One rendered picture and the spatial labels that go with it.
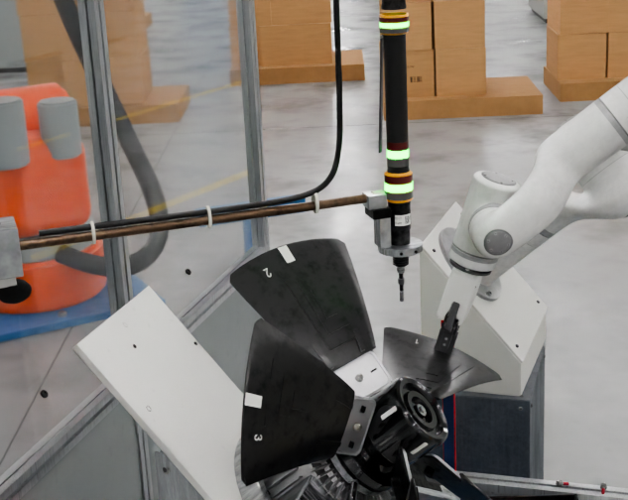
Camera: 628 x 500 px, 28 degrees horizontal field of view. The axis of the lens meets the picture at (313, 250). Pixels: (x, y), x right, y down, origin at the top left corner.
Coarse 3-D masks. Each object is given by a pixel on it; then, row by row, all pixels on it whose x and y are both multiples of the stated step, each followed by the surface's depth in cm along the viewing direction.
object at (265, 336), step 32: (256, 352) 170; (288, 352) 174; (256, 384) 169; (288, 384) 173; (320, 384) 178; (256, 416) 168; (288, 416) 173; (320, 416) 179; (256, 448) 168; (288, 448) 174; (320, 448) 181; (256, 480) 169
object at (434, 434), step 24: (408, 384) 193; (384, 408) 188; (408, 408) 189; (432, 408) 194; (384, 432) 188; (408, 432) 186; (432, 432) 190; (360, 456) 191; (384, 456) 189; (408, 456) 189; (360, 480) 190; (384, 480) 192
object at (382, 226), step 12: (384, 192) 190; (372, 204) 189; (384, 204) 189; (372, 216) 189; (384, 216) 189; (384, 228) 191; (384, 240) 191; (420, 240) 194; (384, 252) 192; (396, 252) 191; (408, 252) 191; (420, 252) 192
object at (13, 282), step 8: (0, 280) 175; (8, 280) 175; (16, 280) 176; (0, 288) 175; (8, 288) 175; (16, 288) 175; (24, 288) 176; (0, 296) 175; (8, 296) 175; (16, 296) 175; (24, 296) 176
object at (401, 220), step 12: (384, 0) 181; (396, 0) 180; (396, 204) 190; (408, 204) 191; (396, 216) 191; (408, 216) 191; (396, 228) 191; (408, 228) 192; (396, 240) 192; (408, 240) 192; (396, 264) 194; (408, 264) 194
